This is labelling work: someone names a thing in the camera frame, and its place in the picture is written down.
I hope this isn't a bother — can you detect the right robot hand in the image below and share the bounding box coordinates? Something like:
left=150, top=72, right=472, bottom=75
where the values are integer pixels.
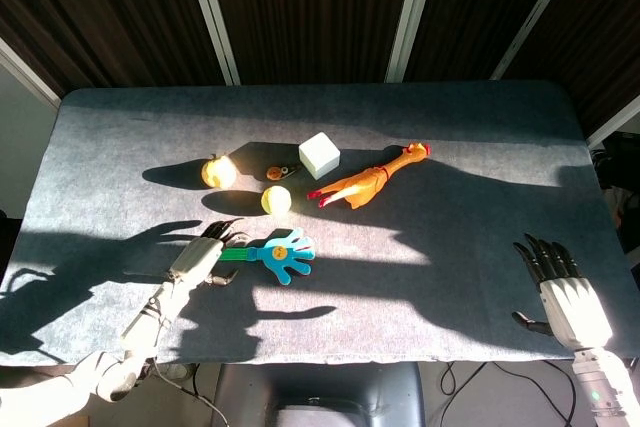
left=512, top=232, right=614, bottom=351

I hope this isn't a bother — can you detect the black cable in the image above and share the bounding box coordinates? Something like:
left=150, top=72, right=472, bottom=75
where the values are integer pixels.
left=439, top=360, right=577, bottom=427

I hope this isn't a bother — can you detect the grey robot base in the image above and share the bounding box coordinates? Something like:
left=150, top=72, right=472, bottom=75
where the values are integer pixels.
left=212, top=362, right=427, bottom=427

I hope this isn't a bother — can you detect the small brown keychain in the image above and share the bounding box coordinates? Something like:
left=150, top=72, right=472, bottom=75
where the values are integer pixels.
left=266, top=164, right=302, bottom=182

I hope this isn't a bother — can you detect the white partition post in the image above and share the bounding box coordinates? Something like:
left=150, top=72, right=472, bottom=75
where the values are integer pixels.
left=384, top=0, right=447, bottom=84
left=492, top=0, right=585, bottom=81
left=0, top=36, right=62, bottom=109
left=586, top=91, right=640, bottom=149
left=180, top=0, right=242, bottom=86

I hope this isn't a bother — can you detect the white cable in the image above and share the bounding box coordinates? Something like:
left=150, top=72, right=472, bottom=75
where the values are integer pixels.
left=149, top=356, right=232, bottom=427

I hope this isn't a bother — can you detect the orange rubber chicken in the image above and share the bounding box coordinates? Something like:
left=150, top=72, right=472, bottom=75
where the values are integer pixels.
left=306, top=142, right=432, bottom=211

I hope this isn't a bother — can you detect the blue hand clapper toy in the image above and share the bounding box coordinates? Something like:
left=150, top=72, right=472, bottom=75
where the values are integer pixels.
left=218, top=227, right=317, bottom=286

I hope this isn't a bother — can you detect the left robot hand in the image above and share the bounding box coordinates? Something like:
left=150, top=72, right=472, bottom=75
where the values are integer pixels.
left=168, top=218, right=251, bottom=293

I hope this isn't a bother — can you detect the grey table cloth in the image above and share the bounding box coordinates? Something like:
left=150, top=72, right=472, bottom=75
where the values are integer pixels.
left=0, top=79, right=632, bottom=366

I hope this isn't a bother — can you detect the black equipment pile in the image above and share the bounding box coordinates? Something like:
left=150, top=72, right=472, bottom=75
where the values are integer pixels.
left=589, top=130, right=640, bottom=253

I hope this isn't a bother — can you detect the white cube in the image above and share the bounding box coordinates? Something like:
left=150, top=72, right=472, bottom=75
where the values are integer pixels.
left=298, top=132, right=342, bottom=181

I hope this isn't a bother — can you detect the yellow ball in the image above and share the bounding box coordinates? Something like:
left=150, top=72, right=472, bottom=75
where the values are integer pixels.
left=261, top=185, right=293, bottom=216

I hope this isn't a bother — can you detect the yellow apple toy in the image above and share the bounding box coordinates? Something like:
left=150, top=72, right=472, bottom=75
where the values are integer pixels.
left=201, top=153, right=238, bottom=191

